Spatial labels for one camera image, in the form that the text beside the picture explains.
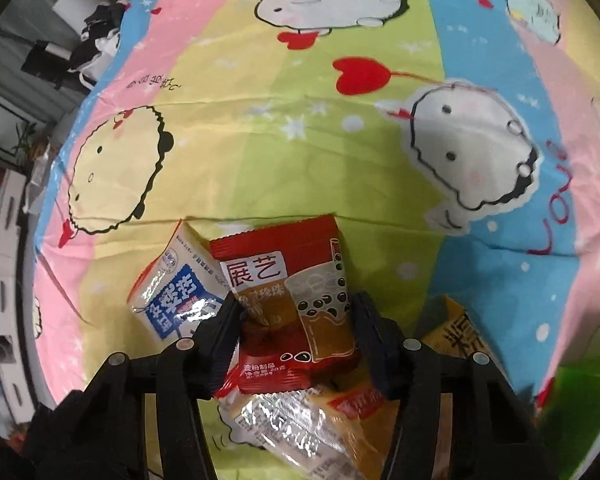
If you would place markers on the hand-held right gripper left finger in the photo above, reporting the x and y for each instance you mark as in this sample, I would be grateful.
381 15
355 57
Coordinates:
220 340

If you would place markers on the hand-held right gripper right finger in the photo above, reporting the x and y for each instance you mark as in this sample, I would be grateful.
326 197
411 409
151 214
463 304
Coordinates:
375 340

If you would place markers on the red bubble tea packet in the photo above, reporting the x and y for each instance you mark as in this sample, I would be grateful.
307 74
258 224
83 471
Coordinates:
280 260

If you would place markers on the green cardboard box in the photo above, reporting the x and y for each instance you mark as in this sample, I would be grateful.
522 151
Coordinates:
577 410

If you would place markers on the blue white snack packet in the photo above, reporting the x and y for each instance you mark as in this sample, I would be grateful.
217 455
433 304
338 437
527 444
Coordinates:
175 290

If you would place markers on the yellow packet black lettering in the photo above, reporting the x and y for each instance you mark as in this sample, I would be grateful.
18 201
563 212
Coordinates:
455 332

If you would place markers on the yellow cracker packet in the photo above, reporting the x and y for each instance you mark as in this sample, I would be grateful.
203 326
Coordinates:
300 430

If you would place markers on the striped cartoon printed blanket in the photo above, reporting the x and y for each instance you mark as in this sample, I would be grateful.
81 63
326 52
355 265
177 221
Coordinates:
280 135

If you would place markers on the white low cabinet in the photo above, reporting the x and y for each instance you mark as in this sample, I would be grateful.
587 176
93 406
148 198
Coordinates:
5 270

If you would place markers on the dark clothes pile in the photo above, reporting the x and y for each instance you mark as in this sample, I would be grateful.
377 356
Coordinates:
100 35

